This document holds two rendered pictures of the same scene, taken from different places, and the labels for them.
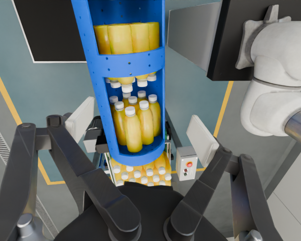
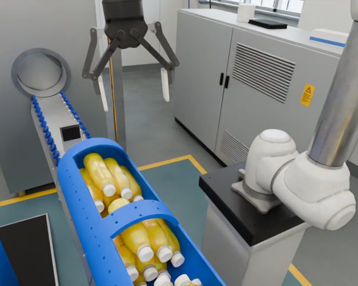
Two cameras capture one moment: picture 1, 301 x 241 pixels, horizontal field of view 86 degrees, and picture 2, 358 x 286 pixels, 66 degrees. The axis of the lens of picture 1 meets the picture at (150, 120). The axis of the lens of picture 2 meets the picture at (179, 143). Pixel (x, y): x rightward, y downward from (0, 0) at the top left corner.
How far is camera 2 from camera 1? 0.68 m
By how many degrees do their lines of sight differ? 85
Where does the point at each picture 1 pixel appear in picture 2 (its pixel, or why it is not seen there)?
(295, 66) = (267, 147)
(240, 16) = (224, 186)
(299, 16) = not seen: hidden behind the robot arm
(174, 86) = not seen: outside the picture
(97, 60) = (102, 225)
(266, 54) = (255, 170)
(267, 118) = (304, 175)
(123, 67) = (131, 212)
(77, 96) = not seen: outside the picture
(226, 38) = (228, 201)
